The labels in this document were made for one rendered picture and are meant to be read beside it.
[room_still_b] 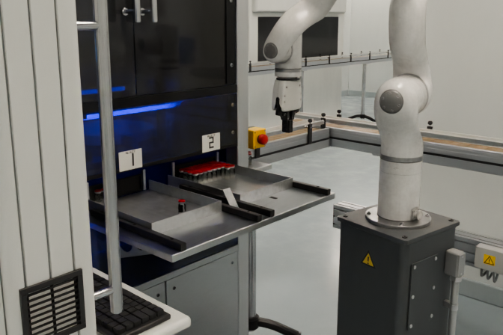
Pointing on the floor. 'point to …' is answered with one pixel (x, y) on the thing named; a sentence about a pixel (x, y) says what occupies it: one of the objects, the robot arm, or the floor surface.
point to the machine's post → (240, 158)
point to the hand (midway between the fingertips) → (287, 125)
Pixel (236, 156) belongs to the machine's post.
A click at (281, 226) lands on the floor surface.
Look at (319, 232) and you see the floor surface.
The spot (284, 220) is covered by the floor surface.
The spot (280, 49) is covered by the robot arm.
